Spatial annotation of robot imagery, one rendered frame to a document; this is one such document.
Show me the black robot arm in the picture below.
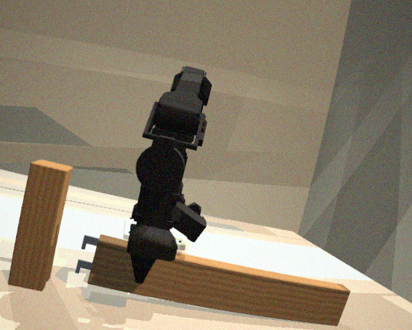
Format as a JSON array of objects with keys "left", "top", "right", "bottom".
[{"left": 136, "top": 67, "right": 212, "bottom": 242}]

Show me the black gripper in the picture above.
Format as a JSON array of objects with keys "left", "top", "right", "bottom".
[{"left": 127, "top": 184, "right": 180, "bottom": 284}]

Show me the brown wooden rail with steel hooks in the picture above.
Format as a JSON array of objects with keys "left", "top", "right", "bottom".
[{"left": 75, "top": 234, "right": 351, "bottom": 326}]

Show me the wooden headboard post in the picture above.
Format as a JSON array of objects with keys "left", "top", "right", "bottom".
[{"left": 8, "top": 160, "right": 73, "bottom": 292}]

